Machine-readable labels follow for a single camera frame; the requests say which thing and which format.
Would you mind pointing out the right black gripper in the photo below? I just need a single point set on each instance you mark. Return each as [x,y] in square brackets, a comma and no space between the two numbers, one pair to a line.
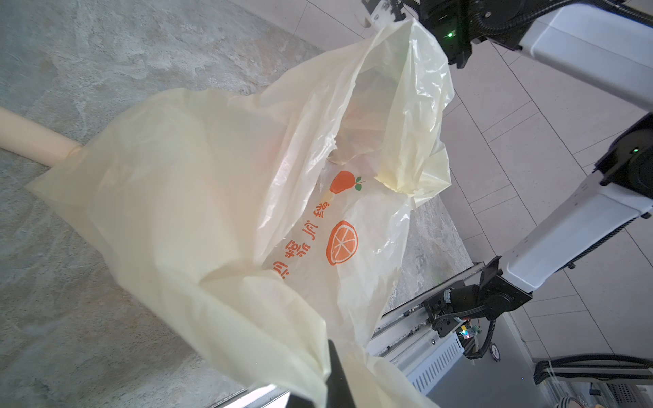
[452,24]

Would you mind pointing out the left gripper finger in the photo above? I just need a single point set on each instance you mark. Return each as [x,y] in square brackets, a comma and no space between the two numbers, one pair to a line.
[339,394]

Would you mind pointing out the cream plastic fruit bag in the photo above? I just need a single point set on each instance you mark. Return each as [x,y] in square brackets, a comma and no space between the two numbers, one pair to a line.
[269,230]

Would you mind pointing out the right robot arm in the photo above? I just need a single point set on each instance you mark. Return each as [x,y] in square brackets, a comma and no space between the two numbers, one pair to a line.
[521,138]

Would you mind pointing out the right circuit board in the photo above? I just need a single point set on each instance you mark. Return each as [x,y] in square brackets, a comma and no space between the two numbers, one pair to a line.
[468,331]

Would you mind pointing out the beige rolling pin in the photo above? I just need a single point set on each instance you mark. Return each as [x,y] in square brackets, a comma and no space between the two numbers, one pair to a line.
[34,141]

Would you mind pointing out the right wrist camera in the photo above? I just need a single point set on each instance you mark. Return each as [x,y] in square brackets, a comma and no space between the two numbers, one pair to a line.
[381,13]

